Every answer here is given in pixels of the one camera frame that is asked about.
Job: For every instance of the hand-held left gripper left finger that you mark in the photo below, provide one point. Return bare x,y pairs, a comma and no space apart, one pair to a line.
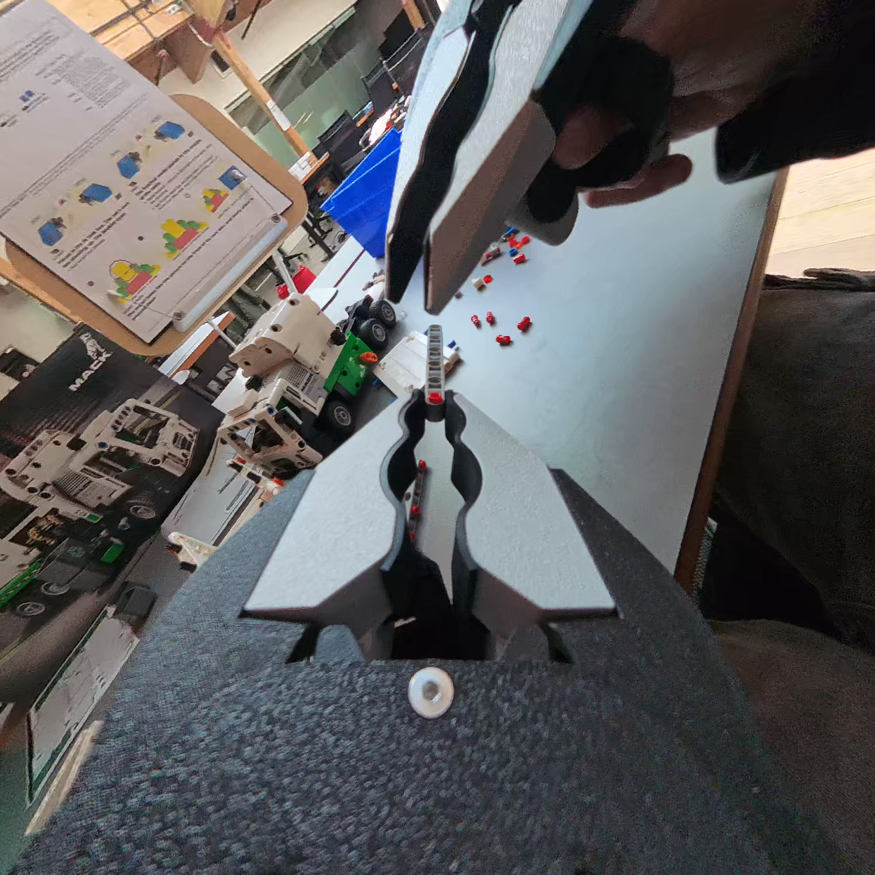
328,533

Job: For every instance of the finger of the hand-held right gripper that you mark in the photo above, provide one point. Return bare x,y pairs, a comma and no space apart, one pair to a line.
427,102
519,61

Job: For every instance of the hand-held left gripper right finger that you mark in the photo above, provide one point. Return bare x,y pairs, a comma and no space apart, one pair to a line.
533,540

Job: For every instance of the white ribbed lego panel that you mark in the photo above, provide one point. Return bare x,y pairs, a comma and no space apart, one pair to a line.
403,362

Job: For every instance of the person's right forearm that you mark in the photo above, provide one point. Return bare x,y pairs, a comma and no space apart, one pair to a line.
806,116

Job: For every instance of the grey red-pinned lego beam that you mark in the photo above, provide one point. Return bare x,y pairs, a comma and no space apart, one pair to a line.
417,495

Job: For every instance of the white curved lego panel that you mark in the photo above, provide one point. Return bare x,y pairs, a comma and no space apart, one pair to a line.
191,547

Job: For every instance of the pile of mixed lego pieces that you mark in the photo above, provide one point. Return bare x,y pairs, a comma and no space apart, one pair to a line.
516,254

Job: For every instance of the white green lego truck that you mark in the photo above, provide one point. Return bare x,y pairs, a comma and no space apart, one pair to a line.
294,335

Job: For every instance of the dark grey lego blocks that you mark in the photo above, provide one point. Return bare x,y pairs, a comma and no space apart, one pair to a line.
137,603

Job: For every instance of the black lego set box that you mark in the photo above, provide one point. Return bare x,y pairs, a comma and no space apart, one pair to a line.
89,424

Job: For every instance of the person's right hand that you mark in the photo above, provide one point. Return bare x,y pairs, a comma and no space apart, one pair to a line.
711,48

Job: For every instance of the black office chair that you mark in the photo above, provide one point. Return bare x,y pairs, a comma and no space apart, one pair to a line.
338,137
381,85

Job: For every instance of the open instruction booklet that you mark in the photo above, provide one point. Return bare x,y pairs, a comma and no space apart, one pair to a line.
219,509

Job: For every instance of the blue plastic bin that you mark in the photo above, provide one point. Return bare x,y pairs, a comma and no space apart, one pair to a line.
362,198

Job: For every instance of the red plastic box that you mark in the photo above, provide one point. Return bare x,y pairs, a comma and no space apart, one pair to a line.
304,278

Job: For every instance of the clear acrylic holder bar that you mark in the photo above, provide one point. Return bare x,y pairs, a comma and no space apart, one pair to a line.
232,273

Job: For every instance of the person's dark clothing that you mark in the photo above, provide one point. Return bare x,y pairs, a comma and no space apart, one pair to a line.
806,478

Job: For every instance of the white green-edged paper sheet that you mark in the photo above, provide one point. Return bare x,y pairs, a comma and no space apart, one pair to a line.
75,697

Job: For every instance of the printed instruction sheet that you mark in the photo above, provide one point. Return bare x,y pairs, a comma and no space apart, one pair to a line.
102,150

